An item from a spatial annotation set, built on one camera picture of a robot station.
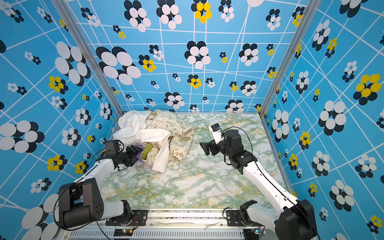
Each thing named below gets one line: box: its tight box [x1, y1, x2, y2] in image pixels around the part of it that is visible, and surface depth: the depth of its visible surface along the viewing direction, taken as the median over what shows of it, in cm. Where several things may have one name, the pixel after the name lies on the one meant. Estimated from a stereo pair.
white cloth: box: [113, 110, 172, 173], surface depth 93 cm
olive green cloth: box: [141, 142, 153, 160], surface depth 82 cm
